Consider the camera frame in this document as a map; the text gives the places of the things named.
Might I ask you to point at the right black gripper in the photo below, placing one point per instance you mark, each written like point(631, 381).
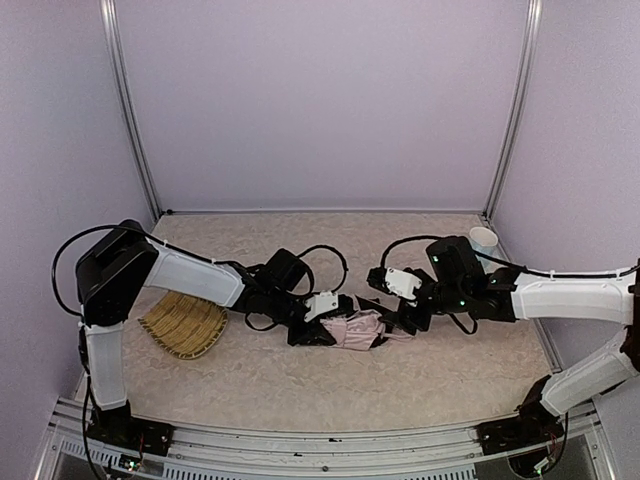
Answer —
point(407, 315)

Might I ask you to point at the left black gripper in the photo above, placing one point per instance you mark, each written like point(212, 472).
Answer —
point(310, 326)

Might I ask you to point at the pink and black folding umbrella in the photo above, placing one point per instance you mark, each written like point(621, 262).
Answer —
point(365, 329)

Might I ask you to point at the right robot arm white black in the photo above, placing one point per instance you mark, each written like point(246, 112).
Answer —
point(511, 293)

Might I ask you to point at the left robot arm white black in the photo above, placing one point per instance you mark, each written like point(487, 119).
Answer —
point(113, 272)

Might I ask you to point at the light blue paper cup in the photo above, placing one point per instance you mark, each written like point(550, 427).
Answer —
point(483, 239)

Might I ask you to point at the woven bamboo tray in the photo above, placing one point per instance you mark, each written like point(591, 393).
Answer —
point(185, 326)

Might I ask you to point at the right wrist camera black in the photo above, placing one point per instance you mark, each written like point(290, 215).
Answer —
point(396, 282)

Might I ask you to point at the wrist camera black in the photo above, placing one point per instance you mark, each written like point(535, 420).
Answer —
point(327, 304)
point(396, 282)

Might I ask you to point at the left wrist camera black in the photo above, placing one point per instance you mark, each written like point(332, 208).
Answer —
point(327, 304)

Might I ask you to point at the aluminium front rail frame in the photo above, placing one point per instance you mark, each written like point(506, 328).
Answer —
point(204, 450)

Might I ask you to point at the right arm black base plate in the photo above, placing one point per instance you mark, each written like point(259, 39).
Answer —
point(518, 432)

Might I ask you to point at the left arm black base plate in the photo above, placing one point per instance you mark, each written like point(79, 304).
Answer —
point(131, 433)

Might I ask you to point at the right aluminium corner post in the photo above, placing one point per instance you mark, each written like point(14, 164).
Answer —
point(518, 102)

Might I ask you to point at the aluminium corner post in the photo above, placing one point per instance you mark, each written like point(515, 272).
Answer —
point(108, 11)
point(518, 102)

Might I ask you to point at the left aluminium corner post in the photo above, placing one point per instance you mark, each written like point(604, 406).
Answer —
point(108, 11)

